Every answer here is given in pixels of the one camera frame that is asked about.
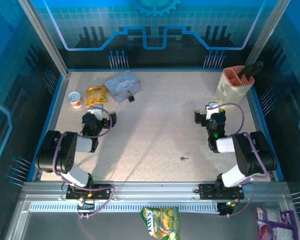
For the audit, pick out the black padlock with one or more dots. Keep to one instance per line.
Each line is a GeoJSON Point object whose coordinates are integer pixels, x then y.
{"type": "Point", "coordinates": [130, 98]}

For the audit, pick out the blue cartoon tin box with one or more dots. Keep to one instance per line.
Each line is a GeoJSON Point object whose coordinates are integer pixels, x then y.
{"type": "Point", "coordinates": [122, 83]}

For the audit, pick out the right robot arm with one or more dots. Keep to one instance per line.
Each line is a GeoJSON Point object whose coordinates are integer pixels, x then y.
{"type": "Point", "coordinates": [250, 155]}

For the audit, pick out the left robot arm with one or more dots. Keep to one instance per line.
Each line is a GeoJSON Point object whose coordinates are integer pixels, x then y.
{"type": "Point", "coordinates": [65, 155]}

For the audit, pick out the yellow chips bag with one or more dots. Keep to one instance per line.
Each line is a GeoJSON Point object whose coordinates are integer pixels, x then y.
{"type": "Point", "coordinates": [97, 96]}

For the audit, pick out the small white orange can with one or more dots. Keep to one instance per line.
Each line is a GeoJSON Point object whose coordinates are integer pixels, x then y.
{"type": "Point", "coordinates": [74, 98]}

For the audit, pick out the beige utensil holder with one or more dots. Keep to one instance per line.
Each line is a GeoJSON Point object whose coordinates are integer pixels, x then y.
{"type": "Point", "coordinates": [230, 92]}

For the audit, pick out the green yellow candy bag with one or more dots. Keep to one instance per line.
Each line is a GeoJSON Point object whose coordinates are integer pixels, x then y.
{"type": "Point", "coordinates": [162, 223]}

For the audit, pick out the purple snack bag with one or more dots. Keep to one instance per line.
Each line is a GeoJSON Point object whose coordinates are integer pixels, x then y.
{"type": "Point", "coordinates": [275, 225]}

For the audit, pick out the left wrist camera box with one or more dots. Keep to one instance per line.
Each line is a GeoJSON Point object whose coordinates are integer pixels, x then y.
{"type": "Point", "coordinates": [95, 110]}

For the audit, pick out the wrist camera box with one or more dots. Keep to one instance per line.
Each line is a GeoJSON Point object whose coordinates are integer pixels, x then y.
{"type": "Point", "coordinates": [212, 108]}
{"type": "Point", "coordinates": [95, 110]}

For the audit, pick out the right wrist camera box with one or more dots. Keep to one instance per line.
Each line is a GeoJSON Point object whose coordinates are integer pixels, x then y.
{"type": "Point", "coordinates": [212, 108]}

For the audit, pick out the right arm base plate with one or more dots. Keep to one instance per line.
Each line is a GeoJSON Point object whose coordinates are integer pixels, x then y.
{"type": "Point", "coordinates": [207, 191]}

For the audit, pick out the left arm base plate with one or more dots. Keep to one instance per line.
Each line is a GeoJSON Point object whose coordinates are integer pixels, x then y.
{"type": "Point", "coordinates": [102, 192]}

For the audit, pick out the aluminium front rail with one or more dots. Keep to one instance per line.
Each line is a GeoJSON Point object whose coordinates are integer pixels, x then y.
{"type": "Point", "coordinates": [155, 190]}

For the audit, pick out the aluminium corner post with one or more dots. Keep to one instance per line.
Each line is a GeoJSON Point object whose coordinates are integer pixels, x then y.
{"type": "Point", "coordinates": [43, 37]}
{"type": "Point", "coordinates": [265, 32]}

